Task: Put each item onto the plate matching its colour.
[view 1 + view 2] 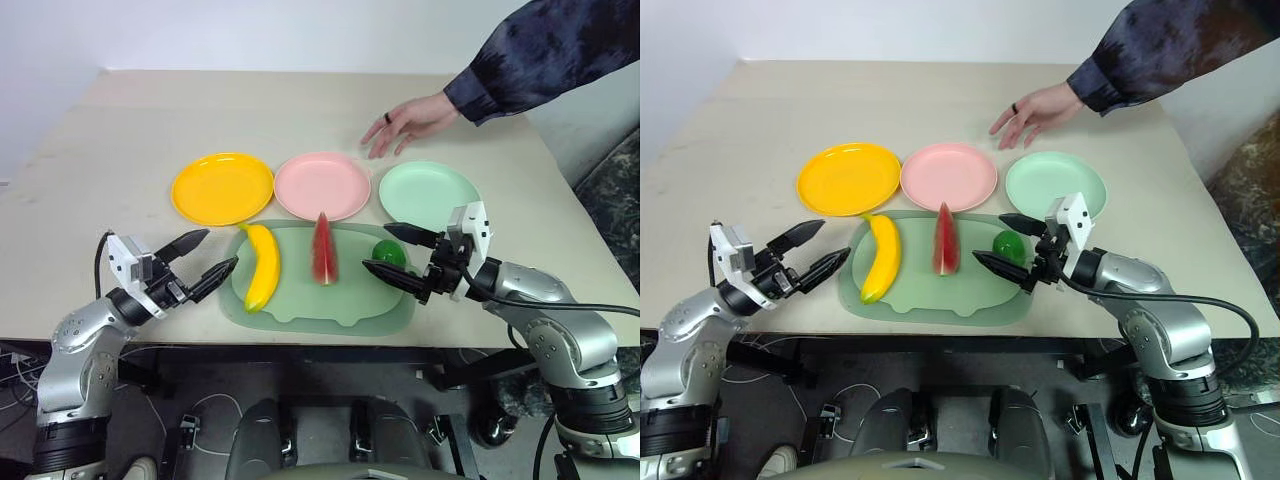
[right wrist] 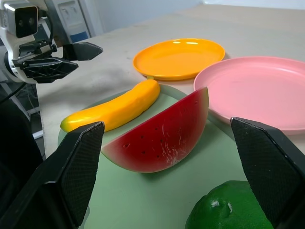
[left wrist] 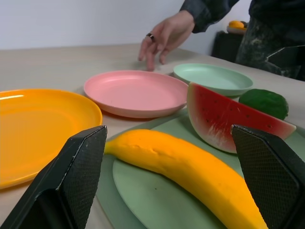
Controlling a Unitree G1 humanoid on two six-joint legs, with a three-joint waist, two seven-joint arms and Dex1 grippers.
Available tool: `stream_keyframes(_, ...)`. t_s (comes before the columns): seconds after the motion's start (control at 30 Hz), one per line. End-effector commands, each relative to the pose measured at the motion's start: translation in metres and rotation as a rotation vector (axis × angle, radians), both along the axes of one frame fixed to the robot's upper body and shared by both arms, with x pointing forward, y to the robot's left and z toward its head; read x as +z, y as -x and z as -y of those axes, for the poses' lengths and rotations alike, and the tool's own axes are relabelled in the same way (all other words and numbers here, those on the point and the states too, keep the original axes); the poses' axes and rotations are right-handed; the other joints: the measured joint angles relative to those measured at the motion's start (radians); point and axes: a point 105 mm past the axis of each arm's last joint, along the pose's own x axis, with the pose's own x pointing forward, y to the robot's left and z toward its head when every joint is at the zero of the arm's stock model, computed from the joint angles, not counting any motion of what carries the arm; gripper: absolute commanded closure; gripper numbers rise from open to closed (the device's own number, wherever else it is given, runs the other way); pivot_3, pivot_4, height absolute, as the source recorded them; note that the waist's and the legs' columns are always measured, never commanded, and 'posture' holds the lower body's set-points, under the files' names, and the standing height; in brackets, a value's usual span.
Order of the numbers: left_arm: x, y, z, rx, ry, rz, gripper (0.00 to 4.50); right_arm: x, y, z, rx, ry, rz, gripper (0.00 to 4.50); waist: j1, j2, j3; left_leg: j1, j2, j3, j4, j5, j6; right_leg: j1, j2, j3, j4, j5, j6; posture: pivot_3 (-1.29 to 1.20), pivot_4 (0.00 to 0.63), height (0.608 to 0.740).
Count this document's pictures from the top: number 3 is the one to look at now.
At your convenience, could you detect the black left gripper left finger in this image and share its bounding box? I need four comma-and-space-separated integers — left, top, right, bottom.
0, 125, 108, 229

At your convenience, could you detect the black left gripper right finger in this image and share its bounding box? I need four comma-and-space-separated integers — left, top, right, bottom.
230, 124, 305, 229

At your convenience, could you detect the yellow plastic plate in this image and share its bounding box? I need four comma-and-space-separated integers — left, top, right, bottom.
0, 89, 103, 190

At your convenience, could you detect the pink plastic plate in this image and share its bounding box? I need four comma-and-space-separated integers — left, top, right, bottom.
83, 70, 189, 119

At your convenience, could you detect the mint green plastic plate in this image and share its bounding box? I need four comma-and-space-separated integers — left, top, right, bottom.
173, 63, 254, 97

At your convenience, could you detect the person's bare hand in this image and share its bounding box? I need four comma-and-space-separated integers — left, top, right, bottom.
138, 10, 196, 72

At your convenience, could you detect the large sage green tray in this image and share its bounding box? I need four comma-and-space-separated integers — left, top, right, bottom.
95, 108, 305, 229

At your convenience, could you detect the yellow toy banana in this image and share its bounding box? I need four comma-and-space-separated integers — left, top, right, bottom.
104, 129, 269, 229

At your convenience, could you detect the red watermelon slice toy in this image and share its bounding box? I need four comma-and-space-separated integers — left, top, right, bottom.
186, 82, 297, 154

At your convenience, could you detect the black cabinet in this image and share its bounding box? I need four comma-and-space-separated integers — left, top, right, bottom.
211, 31, 244, 63

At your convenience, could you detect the person's dark patterned torso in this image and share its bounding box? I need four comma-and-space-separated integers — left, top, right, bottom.
235, 0, 305, 81

